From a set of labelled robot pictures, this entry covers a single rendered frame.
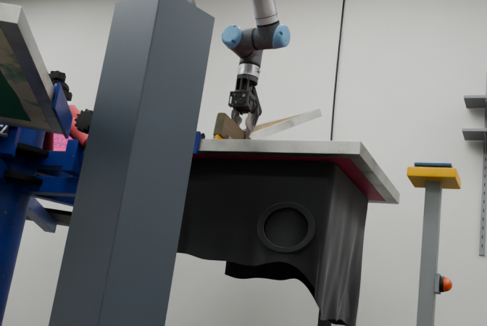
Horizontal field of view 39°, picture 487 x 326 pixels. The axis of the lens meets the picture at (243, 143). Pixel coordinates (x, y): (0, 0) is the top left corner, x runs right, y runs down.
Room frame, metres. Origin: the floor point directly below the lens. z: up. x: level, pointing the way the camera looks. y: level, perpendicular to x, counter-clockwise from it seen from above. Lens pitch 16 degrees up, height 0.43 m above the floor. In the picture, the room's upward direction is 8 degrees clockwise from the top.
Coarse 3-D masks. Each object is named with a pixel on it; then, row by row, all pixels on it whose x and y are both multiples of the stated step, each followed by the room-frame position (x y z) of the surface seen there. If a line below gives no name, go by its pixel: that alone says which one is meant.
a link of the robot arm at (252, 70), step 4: (240, 64) 2.19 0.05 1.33; (244, 64) 2.17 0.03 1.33; (248, 64) 2.17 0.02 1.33; (252, 64) 2.17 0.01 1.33; (240, 68) 2.18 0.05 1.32; (244, 68) 2.17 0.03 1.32; (248, 68) 2.17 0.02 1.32; (252, 68) 2.17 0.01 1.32; (256, 68) 2.18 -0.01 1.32; (240, 72) 2.18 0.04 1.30; (244, 72) 2.17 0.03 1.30; (248, 72) 2.17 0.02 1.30; (252, 72) 2.17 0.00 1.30; (256, 72) 2.18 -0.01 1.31; (252, 76) 2.18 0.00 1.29; (256, 76) 2.18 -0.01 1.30
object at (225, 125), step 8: (216, 120) 2.05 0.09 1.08; (224, 120) 2.04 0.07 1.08; (232, 120) 2.10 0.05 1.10; (216, 128) 2.05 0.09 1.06; (224, 128) 2.05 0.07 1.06; (232, 128) 2.11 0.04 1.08; (240, 128) 2.16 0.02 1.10; (224, 136) 2.06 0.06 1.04; (232, 136) 2.12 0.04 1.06; (240, 136) 2.17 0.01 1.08
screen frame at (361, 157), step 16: (208, 144) 1.95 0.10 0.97; (224, 144) 1.93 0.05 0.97; (240, 144) 1.91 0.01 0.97; (256, 144) 1.88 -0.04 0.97; (272, 144) 1.86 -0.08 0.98; (288, 144) 1.84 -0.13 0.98; (304, 144) 1.82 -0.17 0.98; (320, 144) 1.81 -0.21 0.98; (336, 144) 1.79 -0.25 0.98; (352, 144) 1.77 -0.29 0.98; (352, 160) 1.83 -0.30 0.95; (368, 160) 1.85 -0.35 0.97; (368, 176) 1.98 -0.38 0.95; (384, 176) 2.05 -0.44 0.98; (384, 192) 2.15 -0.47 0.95
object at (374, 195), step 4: (356, 184) 2.09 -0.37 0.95; (360, 184) 2.09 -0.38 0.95; (364, 184) 2.08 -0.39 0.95; (368, 184) 2.07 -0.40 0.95; (360, 188) 2.14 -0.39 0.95; (364, 188) 2.14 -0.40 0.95; (368, 188) 2.13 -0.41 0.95; (372, 188) 2.12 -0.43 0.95; (364, 192) 2.19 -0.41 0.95; (368, 192) 2.18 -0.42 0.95; (372, 192) 2.17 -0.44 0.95; (376, 192) 2.16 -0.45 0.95; (368, 196) 2.24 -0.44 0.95; (372, 196) 2.23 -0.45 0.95; (376, 196) 2.22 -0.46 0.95; (380, 196) 2.21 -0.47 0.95; (368, 200) 2.29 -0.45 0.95; (372, 200) 2.28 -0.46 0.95; (376, 200) 2.28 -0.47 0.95; (380, 200) 2.27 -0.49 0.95; (384, 200) 2.26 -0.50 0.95
